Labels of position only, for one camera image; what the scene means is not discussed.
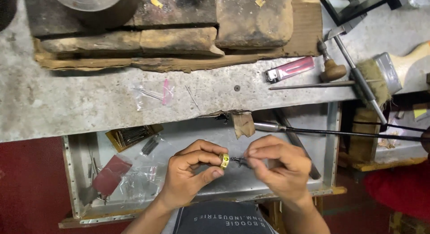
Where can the person's right hand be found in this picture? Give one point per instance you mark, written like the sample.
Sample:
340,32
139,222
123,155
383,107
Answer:
289,173

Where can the person's left hand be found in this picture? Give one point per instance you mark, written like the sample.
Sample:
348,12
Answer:
179,175

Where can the small dark metal tool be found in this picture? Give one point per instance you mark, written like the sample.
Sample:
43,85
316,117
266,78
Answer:
240,161

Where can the dark flat metal file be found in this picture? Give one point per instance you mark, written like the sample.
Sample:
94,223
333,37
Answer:
299,146

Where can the crumpled clear plastic bags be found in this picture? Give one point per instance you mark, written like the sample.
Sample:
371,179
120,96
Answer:
141,182

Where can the small clear bag of burs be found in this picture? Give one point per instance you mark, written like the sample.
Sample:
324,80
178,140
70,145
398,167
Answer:
150,146

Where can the metal bench drawer tray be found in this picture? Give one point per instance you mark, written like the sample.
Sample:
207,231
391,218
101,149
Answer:
208,133

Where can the brown box of burs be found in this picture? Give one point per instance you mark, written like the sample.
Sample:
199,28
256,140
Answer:
132,136

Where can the person's grey printed shirt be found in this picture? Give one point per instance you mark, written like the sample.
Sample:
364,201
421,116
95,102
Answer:
221,220

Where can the flexible shaft handpiece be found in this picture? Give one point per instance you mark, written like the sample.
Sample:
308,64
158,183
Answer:
336,132

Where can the brown tape scrap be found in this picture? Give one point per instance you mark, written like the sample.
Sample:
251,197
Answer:
243,125

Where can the red sandpaper piece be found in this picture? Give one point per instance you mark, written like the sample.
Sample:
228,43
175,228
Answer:
112,175

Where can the loose thin metal pin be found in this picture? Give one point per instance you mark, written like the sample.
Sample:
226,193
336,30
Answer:
192,97

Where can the wooden side tray with clutter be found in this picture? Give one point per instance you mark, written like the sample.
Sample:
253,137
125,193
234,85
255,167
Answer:
366,140

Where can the loose small metal tools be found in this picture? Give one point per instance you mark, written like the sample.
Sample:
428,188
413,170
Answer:
95,166

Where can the clear bag with needles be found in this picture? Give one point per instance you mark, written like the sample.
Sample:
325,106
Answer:
151,94

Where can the thin metal needle file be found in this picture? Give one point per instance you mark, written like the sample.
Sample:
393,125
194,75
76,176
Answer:
309,85

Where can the red gas lighter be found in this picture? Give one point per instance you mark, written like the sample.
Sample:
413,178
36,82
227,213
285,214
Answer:
292,69

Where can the red cushion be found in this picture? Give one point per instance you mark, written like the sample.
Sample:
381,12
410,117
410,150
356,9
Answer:
399,190

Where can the long worn brown brick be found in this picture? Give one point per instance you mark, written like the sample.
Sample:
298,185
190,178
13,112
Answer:
134,42

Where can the torn brown cardboard sheet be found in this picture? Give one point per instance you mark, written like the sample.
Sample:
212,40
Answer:
302,32

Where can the square worn brown brick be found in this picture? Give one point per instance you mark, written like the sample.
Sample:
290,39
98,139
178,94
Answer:
253,20

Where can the large charred soldering block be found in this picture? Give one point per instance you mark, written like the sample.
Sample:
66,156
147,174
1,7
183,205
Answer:
174,9

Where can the yellow paper scrap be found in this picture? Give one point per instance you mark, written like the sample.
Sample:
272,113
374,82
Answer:
156,2
260,1

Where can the round glass bowl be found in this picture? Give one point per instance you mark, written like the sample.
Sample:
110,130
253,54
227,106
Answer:
90,0

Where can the dark round object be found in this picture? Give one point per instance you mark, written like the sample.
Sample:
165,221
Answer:
6,9

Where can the black metal frame stand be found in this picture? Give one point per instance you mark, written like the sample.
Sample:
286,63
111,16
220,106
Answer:
339,10

